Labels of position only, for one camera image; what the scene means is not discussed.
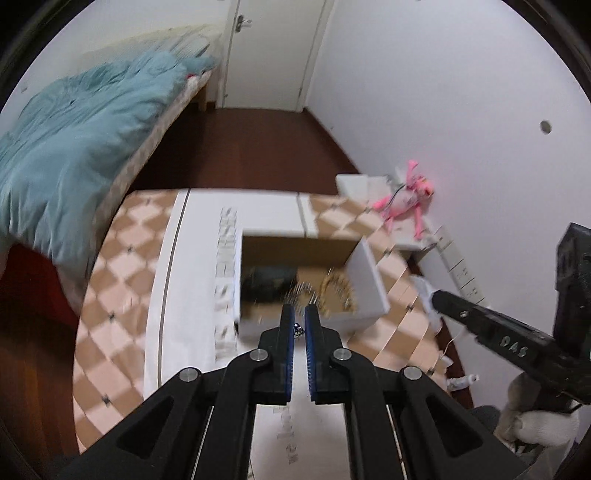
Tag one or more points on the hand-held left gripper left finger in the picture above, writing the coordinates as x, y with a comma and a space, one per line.
288, 350

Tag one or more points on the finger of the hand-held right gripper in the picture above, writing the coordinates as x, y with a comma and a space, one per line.
455, 309

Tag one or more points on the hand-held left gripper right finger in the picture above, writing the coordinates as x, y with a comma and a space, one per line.
310, 355

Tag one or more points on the black smart band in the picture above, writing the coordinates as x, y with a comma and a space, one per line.
268, 280

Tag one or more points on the cardboard box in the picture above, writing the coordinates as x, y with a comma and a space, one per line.
364, 281

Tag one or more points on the person's right hand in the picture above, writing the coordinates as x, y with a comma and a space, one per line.
547, 425

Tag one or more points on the white plastic bag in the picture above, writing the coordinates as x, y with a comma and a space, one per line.
427, 300

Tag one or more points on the small clear bottle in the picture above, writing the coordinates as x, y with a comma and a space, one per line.
461, 382

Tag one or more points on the checkered printed tablecloth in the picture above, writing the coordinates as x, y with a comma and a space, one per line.
194, 295

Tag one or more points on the pink plush toy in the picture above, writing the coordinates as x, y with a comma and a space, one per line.
406, 203

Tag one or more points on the light blue blanket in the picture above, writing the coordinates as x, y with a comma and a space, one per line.
78, 152

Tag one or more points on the white door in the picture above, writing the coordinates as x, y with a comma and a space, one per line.
272, 50

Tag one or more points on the striped pillow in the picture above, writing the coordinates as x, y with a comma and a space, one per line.
194, 44

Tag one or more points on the white wall socket panel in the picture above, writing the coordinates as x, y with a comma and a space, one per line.
464, 272

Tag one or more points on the grey round wall cap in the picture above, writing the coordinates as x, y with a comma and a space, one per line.
545, 126

